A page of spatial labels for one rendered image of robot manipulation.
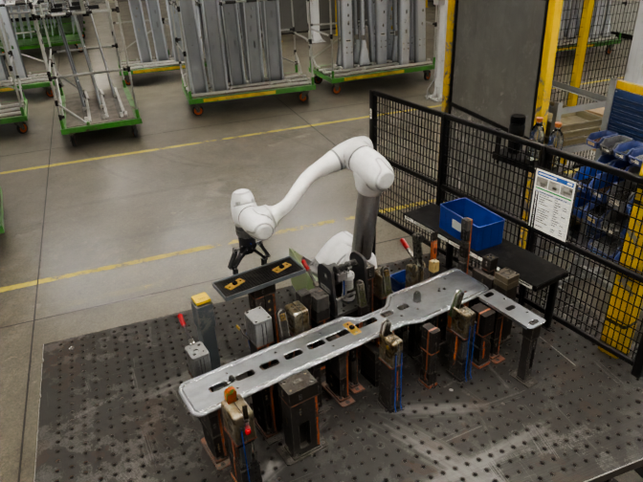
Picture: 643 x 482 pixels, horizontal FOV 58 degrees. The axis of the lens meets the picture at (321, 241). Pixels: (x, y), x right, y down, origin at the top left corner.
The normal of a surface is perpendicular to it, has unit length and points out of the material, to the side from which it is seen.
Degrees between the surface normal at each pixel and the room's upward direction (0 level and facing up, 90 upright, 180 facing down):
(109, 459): 0
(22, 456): 0
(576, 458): 0
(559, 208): 90
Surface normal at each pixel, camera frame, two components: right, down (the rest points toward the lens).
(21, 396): -0.04, -0.88
